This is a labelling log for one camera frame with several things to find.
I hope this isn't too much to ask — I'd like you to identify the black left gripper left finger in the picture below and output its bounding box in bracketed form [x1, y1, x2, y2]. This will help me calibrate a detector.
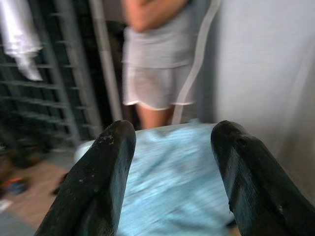
[34, 119, 137, 236]

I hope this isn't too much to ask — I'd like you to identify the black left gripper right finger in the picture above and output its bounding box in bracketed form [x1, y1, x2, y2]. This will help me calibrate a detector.
[211, 120, 315, 236]

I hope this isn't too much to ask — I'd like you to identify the white washing machine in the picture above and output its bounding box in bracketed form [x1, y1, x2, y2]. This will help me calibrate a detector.
[73, 120, 237, 236]

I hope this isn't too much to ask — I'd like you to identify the person in white clothes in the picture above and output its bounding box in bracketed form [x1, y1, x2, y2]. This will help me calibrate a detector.
[122, 0, 212, 130]

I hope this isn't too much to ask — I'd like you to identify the light blue cloth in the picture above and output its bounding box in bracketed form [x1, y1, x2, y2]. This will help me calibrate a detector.
[118, 118, 238, 236]

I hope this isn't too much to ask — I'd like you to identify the dark metal window grille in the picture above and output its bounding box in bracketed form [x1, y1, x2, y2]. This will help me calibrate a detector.
[0, 0, 104, 158]

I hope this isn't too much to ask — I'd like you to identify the grey vertical pipe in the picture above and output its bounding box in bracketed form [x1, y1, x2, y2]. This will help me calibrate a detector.
[88, 0, 124, 123]

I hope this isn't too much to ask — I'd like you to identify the white hanging garment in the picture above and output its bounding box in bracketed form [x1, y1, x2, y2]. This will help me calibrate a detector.
[0, 0, 44, 81]

